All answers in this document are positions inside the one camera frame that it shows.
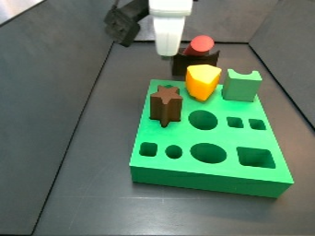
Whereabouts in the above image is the green notched peg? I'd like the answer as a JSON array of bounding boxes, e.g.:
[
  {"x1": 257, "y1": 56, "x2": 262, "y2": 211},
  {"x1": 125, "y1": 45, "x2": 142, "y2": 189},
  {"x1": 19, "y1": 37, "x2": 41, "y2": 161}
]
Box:
[{"x1": 222, "y1": 69, "x2": 262, "y2": 102}]

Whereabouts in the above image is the red oval cylinder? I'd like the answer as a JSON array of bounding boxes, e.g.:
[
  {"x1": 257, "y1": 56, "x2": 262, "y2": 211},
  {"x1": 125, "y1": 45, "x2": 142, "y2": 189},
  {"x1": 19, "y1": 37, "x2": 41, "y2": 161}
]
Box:
[{"x1": 184, "y1": 35, "x2": 214, "y2": 56}]

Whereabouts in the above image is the black cradle fixture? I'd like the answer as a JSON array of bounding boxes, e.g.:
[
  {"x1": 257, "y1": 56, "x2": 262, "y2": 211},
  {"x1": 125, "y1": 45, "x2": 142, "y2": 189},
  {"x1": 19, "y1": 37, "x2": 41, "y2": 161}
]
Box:
[{"x1": 172, "y1": 48, "x2": 221, "y2": 76}]

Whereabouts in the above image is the brown star peg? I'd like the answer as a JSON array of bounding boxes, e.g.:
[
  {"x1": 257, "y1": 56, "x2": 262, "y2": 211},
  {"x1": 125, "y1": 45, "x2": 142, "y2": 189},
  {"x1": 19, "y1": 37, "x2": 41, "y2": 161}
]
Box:
[{"x1": 150, "y1": 85, "x2": 184, "y2": 127}]

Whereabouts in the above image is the yellow pentagon peg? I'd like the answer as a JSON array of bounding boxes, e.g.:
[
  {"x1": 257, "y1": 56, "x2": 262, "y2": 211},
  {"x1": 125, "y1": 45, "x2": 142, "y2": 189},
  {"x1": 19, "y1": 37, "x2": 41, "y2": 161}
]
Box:
[{"x1": 186, "y1": 65, "x2": 222, "y2": 101}]

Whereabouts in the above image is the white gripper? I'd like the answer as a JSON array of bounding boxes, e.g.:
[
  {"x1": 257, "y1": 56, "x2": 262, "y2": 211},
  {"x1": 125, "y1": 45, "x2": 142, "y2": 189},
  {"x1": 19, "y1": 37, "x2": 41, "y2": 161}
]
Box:
[{"x1": 150, "y1": 0, "x2": 194, "y2": 56}]

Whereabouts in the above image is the green shape sorter block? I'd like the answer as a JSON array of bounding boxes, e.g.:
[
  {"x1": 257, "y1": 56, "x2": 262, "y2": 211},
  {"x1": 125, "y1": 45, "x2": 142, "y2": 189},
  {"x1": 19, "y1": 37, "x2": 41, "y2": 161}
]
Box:
[{"x1": 130, "y1": 79, "x2": 294, "y2": 198}]

